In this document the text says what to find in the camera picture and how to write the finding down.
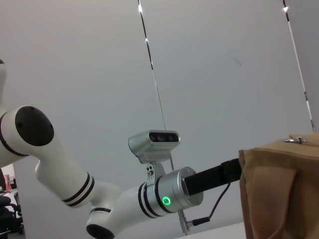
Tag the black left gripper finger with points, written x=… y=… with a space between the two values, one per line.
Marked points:
x=231 y=170

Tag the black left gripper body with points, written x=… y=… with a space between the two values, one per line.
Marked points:
x=204 y=180

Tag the khaki canvas food bag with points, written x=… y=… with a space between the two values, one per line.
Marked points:
x=279 y=189

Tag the silver metal zipper pull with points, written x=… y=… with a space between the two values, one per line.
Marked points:
x=295 y=140

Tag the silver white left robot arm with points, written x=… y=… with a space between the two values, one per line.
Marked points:
x=74 y=179

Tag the black office chair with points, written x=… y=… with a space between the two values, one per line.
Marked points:
x=10 y=211

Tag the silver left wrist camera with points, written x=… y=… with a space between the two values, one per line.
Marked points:
x=154 y=147

